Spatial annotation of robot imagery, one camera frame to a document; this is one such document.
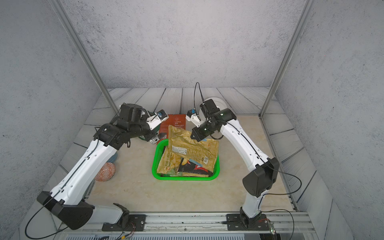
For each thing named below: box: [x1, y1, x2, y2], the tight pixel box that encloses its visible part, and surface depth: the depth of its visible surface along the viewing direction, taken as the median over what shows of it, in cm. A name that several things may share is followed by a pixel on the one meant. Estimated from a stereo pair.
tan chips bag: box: [168, 124, 219, 172], surface depth 81 cm
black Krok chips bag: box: [178, 157, 213, 177], surface depth 84 cm
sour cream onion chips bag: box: [157, 146, 183, 176], surface depth 88 cm
